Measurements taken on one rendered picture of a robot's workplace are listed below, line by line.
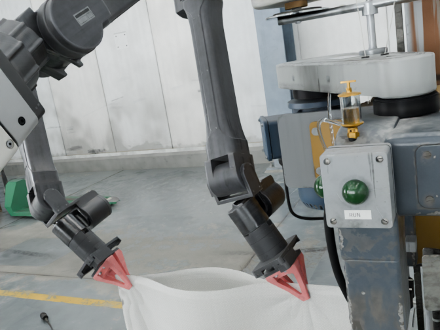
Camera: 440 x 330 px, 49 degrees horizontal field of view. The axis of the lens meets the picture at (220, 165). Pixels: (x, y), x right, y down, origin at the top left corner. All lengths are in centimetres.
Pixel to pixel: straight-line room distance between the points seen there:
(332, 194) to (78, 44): 35
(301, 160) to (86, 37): 57
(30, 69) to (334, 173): 37
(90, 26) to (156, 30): 611
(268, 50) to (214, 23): 470
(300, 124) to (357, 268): 44
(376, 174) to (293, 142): 49
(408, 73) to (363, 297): 30
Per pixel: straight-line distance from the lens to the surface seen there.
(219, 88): 86
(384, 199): 57
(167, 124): 685
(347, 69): 80
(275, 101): 565
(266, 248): 84
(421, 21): 108
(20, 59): 59
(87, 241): 105
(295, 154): 104
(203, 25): 91
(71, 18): 64
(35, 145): 112
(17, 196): 612
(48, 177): 108
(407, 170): 61
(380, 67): 72
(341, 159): 56
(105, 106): 741
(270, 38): 560
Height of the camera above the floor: 146
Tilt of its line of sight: 13 degrees down
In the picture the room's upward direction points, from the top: 9 degrees counter-clockwise
